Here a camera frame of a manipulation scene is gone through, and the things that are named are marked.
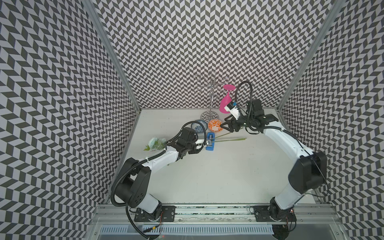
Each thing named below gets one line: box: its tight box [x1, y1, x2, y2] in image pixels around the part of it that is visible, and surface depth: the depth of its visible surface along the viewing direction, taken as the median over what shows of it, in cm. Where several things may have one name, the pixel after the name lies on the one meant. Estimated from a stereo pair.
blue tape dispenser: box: [205, 132, 215, 151], surface depth 98 cm
